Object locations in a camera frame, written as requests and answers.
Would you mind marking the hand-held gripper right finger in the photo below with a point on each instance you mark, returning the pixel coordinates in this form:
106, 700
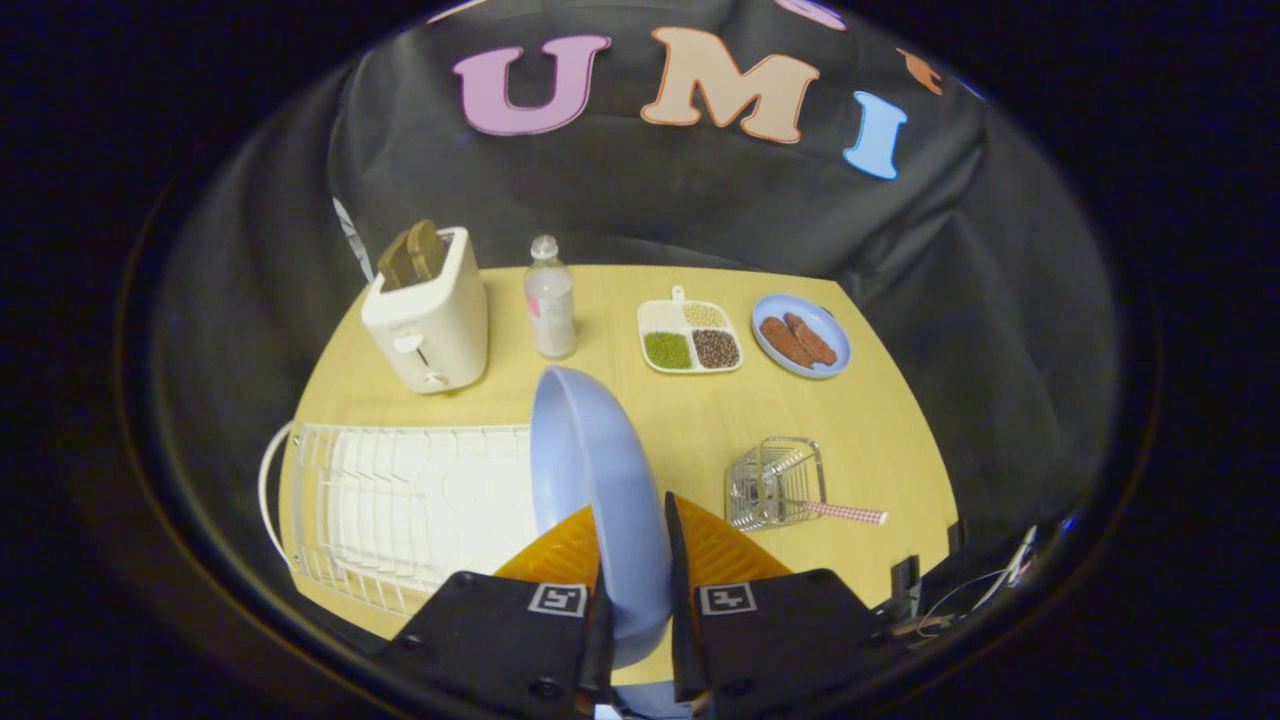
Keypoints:
678, 560

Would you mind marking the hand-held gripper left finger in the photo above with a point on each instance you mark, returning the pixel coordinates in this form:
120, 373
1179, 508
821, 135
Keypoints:
590, 640

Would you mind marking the light blue plate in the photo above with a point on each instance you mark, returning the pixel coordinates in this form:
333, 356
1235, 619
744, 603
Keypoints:
600, 480

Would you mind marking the small blue plate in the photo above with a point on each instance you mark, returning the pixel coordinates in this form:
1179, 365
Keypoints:
800, 335

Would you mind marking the white divided tray with grains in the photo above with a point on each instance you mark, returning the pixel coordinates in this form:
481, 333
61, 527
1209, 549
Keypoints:
690, 335

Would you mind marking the black table clamp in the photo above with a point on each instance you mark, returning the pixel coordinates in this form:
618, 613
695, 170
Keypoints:
905, 585

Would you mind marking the brown sausage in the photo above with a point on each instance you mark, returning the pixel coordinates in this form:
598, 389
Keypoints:
812, 338
785, 342

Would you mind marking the clear plastic bottle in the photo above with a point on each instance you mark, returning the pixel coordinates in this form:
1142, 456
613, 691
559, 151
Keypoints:
550, 300

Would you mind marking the cream white toaster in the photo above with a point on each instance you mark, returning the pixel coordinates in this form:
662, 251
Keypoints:
430, 320

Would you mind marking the black backdrop cloth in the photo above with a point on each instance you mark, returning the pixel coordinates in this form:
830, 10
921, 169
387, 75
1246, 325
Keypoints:
650, 180

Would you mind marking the brown toast slice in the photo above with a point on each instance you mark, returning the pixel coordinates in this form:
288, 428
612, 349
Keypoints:
412, 254

